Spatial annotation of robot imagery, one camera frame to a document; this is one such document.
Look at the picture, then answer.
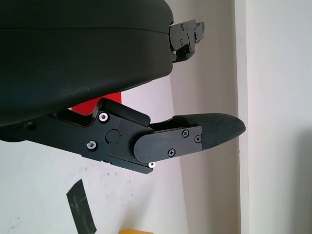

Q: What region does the black tape strip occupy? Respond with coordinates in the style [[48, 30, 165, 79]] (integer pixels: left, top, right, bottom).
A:
[[65, 179, 98, 233]]

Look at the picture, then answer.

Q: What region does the yellow wooden cube block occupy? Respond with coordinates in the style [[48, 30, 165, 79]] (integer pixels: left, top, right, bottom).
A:
[[119, 228, 147, 234]]

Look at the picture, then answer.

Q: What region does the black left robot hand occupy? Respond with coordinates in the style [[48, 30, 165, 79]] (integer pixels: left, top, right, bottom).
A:
[[0, 0, 246, 175]]

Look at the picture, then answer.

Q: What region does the red wooden cube block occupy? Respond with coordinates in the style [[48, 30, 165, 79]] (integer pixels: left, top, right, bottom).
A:
[[69, 90, 123, 117]]

